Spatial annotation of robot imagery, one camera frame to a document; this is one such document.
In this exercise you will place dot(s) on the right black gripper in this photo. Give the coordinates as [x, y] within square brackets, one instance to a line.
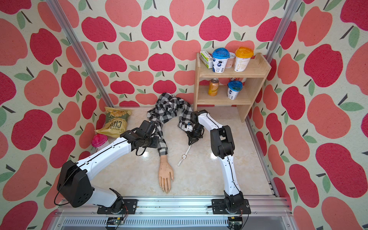
[191, 139]

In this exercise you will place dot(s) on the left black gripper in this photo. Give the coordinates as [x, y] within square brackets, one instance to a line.
[156, 142]

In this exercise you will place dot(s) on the rose gold wrist watch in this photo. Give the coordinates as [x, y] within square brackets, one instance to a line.
[184, 156]

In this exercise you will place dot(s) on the black white plaid shirt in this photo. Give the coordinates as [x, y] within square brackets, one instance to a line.
[167, 107]

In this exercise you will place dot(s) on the mannequin hand and forearm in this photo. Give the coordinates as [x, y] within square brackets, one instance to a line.
[165, 174]

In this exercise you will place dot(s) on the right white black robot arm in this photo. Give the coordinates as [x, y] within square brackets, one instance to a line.
[222, 146]

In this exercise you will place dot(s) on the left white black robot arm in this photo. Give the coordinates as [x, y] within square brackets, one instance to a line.
[74, 182]

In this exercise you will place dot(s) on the yellow green chips bag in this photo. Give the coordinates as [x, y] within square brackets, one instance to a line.
[115, 122]

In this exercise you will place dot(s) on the pink lid drink cup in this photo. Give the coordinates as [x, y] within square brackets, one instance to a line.
[100, 141]

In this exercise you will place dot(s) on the orange soda can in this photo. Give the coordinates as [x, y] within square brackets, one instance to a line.
[213, 87]

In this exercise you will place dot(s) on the blue lid yogurt cup lower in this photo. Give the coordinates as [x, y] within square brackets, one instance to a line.
[234, 87]

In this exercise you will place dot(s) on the blue lid yogurt cup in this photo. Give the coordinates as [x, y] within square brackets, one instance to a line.
[234, 87]
[220, 57]

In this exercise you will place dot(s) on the green white carton box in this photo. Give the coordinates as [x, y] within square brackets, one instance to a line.
[206, 59]

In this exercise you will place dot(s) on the small pink white cup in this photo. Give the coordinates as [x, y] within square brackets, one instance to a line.
[230, 61]

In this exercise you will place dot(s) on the blue lid yogurt cup top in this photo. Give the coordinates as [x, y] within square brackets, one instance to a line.
[220, 57]

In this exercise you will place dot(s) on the left controller board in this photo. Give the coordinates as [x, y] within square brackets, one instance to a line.
[114, 221]

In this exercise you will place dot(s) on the controller board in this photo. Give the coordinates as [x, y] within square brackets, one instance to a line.
[114, 221]
[235, 223]

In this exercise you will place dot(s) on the orange lid white cup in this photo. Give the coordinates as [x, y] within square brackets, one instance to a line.
[242, 58]

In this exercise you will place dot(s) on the right controller board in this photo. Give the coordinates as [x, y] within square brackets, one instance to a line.
[235, 223]

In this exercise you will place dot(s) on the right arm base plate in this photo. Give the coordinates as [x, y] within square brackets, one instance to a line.
[223, 206]

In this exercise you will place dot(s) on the right aluminium corner post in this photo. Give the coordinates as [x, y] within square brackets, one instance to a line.
[283, 26]

